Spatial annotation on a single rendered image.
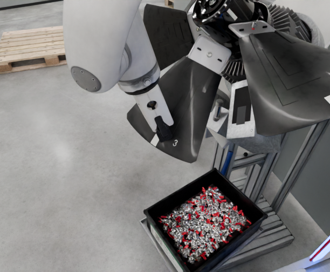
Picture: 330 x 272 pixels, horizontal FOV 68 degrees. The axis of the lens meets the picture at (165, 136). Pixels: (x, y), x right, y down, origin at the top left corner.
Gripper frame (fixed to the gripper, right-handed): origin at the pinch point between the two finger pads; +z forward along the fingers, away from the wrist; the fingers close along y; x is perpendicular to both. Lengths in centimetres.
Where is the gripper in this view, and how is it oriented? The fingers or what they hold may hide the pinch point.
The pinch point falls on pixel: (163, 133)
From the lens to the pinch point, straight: 57.7
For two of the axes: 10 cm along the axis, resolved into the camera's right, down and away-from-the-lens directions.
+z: 2.8, 6.4, 7.2
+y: -3.2, -6.4, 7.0
